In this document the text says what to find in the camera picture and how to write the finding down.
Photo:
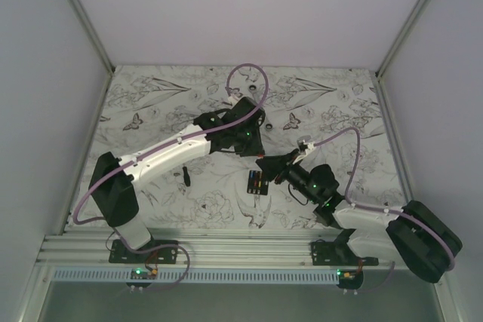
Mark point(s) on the aluminium frame post right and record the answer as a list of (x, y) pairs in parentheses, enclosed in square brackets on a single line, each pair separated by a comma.
[(406, 29)]

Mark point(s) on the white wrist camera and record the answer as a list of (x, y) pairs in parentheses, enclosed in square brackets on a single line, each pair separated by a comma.
[(233, 100), (305, 147)]

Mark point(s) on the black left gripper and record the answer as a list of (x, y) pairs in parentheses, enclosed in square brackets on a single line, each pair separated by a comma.
[(256, 148)]

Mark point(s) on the black fuse box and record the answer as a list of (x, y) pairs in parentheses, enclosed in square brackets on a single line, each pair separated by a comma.
[(257, 188)]

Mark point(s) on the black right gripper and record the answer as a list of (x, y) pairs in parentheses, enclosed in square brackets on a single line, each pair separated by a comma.
[(272, 165)]

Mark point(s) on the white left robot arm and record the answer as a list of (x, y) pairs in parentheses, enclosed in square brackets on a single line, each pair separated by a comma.
[(116, 180)]

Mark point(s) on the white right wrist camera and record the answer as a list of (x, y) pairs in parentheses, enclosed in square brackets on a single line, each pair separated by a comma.
[(305, 147)]

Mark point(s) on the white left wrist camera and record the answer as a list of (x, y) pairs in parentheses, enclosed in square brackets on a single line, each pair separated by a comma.
[(233, 100)]

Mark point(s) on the aluminium frame post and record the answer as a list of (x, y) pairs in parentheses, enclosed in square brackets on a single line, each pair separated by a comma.
[(91, 34), (406, 29)]

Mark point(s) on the black handled screwdriver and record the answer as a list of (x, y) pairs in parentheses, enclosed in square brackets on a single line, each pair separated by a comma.
[(186, 176)]

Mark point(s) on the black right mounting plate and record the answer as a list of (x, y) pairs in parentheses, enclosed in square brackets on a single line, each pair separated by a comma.
[(332, 254)]

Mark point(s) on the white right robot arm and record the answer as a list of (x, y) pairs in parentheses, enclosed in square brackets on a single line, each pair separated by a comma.
[(412, 235)]

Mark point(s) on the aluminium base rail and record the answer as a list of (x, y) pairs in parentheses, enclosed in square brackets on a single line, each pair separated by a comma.
[(207, 248)]

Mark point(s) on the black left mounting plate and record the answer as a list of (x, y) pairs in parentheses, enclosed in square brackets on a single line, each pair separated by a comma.
[(155, 252)]

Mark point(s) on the white slotted cable duct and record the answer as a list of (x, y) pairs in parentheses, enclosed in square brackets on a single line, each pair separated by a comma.
[(199, 275)]

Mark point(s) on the black mounting plate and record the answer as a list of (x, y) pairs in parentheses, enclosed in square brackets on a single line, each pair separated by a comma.
[(332, 254), (155, 252)]

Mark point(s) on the aluminium frame post left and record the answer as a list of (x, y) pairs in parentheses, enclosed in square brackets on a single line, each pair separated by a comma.
[(91, 34)]

